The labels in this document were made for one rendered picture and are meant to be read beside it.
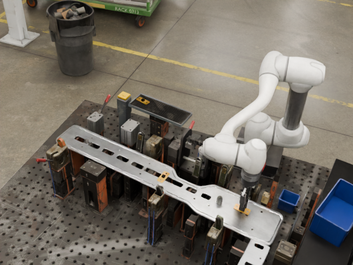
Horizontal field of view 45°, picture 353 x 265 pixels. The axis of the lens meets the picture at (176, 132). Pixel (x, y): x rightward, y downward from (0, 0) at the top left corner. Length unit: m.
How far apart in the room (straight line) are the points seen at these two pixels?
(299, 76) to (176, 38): 3.68
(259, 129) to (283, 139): 0.16
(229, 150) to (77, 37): 3.09
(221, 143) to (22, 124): 2.81
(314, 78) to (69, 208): 1.56
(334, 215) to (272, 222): 0.32
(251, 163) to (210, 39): 4.01
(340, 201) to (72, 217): 1.49
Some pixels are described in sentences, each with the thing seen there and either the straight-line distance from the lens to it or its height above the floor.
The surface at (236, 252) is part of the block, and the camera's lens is 2.14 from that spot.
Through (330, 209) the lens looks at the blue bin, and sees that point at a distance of 2.38.
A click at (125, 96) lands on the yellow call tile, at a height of 1.16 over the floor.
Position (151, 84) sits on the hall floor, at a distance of 4.84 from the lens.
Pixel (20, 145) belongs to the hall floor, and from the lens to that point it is 4.20.
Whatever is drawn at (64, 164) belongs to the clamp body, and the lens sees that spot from 2.57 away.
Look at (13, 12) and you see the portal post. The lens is 5.67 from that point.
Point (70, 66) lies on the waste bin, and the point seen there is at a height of 0.14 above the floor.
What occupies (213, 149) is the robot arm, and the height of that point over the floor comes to 1.42.
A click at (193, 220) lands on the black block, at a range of 2.21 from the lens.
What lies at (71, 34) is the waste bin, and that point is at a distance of 4.70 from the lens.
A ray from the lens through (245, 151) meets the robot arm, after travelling 1.94.
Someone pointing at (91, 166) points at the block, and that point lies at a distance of 2.41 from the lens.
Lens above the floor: 2.72
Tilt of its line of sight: 40 degrees down
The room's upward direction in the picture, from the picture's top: 4 degrees clockwise
